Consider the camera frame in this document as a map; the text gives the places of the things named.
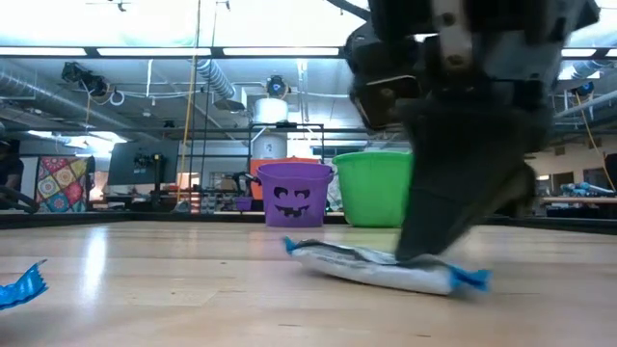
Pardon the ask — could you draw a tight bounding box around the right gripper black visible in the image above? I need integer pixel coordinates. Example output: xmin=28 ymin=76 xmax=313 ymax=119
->
xmin=369 ymin=0 xmax=602 ymax=261

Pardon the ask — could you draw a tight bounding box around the green halloween bucket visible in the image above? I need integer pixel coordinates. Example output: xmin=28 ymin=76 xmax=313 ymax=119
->
xmin=331 ymin=150 xmax=415 ymax=228

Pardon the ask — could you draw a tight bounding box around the white blue Hershey's candy bar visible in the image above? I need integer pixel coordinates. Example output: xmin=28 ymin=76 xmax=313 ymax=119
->
xmin=0 ymin=259 xmax=50 ymax=312
xmin=282 ymin=235 xmax=494 ymax=297

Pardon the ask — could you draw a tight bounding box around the purple halloween face bucket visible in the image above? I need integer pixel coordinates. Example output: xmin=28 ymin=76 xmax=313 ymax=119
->
xmin=255 ymin=161 xmax=335 ymax=229

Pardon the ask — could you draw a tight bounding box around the wooden workbench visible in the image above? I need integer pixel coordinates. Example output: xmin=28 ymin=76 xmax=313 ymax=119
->
xmin=542 ymin=194 xmax=617 ymax=207

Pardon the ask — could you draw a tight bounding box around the pale blue tubular device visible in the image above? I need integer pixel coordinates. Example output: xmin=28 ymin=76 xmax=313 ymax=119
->
xmin=561 ymin=181 xmax=617 ymax=198

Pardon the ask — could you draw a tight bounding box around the white cylindrical tank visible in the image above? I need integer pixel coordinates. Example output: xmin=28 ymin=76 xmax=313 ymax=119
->
xmin=252 ymin=95 xmax=290 ymax=161

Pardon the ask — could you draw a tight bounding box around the long white light bar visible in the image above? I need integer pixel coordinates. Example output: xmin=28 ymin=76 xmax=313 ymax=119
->
xmin=0 ymin=45 xmax=617 ymax=60

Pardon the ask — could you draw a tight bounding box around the black monitor screen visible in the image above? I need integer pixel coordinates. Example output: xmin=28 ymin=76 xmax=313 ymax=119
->
xmin=106 ymin=139 xmax=181 ymax=187

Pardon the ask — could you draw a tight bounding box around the colourful patterned panel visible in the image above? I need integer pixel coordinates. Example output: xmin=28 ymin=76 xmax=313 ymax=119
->
xmin=35 ymin=155 xmax=92 ymax=214

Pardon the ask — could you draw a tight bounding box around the grey metal pipe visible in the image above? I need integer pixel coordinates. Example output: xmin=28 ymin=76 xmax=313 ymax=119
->
xmin=0 ymin=70 xmax=124 ymax=130

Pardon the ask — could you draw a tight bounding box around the black slanted bar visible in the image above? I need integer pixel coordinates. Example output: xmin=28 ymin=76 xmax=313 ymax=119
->
xmin=0 ymin=185 xmax=40 ymax=215

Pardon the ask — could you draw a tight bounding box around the person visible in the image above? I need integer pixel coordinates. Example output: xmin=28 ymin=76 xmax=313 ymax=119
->
xmin=0 ymin=138 xmax=26 ymax=213

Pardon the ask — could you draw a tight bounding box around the yellow hanging cable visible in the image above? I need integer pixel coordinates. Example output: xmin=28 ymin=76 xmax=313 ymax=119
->
xmin=176 ymin=0 xmax=202 ymax=203
xmin=573 ymin=90 xmax=617 ymax=193

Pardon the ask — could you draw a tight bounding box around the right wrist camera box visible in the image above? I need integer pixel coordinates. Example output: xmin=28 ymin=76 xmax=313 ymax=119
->
xmin=343 ymin=22 xmax=426 ymax=133

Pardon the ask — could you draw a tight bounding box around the long silver air duct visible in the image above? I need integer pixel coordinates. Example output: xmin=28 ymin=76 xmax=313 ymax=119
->
xmin=553 ymin=59 xmax=617 ymax=120

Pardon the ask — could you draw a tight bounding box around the black hanging camera unit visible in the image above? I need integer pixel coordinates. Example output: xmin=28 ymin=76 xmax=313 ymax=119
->
xmin=60 ymin=61 xmax=111 ymax=98
xmin=266 ymin=74 xmax=289 ymax=100

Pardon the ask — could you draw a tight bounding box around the black horizontal frame bar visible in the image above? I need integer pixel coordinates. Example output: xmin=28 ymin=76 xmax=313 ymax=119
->
xmin=0 ymin=122 xmax=617 ymax=139

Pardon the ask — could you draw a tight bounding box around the ribbed silver air duct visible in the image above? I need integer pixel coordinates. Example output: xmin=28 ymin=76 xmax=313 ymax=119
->
xmin=195 ymin=58 xmax=238 ymax=103

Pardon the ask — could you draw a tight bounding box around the black table edge rail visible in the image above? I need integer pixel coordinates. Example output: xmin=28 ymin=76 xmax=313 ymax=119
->
xmin=0 ymin=210 xmax=617 ymax=236

